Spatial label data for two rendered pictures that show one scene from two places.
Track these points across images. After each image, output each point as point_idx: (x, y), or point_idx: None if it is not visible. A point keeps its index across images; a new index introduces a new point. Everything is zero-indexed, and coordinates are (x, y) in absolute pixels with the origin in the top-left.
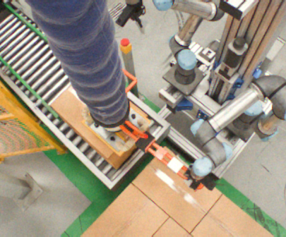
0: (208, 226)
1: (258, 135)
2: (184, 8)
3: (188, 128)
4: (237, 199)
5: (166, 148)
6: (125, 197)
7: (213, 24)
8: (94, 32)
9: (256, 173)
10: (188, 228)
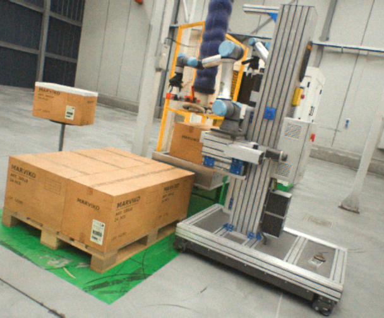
0: (129, 173)
1: (247, 288)
2: (258, 49)
3: (222, 218)
4: (154, 262)
5: (193, 173)
6: (148, 159)
7: (377, 272)
8: (214, 6)
9: (192, 281)
10: (127, 168)
